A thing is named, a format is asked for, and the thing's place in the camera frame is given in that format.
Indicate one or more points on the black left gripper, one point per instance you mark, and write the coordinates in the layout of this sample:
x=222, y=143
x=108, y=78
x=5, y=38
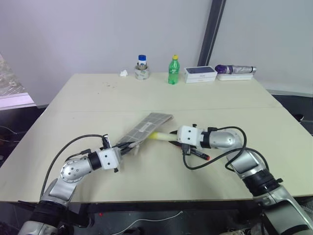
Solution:
x=123, y=150

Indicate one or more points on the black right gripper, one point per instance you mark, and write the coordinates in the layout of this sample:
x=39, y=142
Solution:
x=181, y=145

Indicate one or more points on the yellow highlighter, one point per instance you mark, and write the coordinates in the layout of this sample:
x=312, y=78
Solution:
x=163, y=136

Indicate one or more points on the grey grid pouch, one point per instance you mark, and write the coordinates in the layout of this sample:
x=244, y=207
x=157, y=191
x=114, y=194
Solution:
x=146, y=128

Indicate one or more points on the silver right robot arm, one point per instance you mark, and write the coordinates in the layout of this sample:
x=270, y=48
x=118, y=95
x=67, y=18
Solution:
x=254, y=169

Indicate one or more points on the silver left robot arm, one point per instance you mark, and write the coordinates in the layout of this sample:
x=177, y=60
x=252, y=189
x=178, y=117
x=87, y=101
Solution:
x=73, y=171

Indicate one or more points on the black marker with red cap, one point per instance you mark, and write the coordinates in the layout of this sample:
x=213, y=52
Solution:
x=200, y=154

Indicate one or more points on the green plastic bottle yellow cap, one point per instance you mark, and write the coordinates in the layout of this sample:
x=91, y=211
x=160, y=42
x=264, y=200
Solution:
x=173, y=71

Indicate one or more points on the white phone box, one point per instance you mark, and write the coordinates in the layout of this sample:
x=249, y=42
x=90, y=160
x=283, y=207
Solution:
x=200, y=74

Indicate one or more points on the clear tape roll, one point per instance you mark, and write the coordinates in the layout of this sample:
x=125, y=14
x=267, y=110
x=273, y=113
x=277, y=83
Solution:
x=141, y=73

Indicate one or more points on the crumpled white tissue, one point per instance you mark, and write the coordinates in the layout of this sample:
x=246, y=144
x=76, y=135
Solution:
x=123, y=73

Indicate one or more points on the small bottle with blue cap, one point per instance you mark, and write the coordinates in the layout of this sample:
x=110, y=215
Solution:
x=142, y=60

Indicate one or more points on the flat white box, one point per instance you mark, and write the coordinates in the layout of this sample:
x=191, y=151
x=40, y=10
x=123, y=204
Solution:
x=234, y=77

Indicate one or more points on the folded purple grey umbrella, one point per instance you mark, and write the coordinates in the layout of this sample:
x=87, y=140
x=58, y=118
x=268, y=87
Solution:
x=236, y=69

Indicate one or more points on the black object beside table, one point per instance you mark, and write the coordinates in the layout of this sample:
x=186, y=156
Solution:
x=300, y=117

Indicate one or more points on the grey window ledge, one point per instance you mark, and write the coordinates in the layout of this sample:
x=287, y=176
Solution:
x=12, y=83

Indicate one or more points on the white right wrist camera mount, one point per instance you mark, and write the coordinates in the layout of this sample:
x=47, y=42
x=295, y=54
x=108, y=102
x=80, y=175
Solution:
x=189, y=135

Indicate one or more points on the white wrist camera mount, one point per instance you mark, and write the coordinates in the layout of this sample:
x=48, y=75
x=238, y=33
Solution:
x=189, y=135
x=108, y=159

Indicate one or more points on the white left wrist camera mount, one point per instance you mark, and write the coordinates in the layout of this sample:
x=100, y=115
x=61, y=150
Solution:
x=108, y=159

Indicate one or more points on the black table frame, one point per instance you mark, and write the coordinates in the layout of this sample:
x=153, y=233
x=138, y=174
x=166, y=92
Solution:
x=159, y=207

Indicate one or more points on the dark grey wall pillar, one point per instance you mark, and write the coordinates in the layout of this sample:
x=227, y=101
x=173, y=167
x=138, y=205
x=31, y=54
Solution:
x=211, y=31

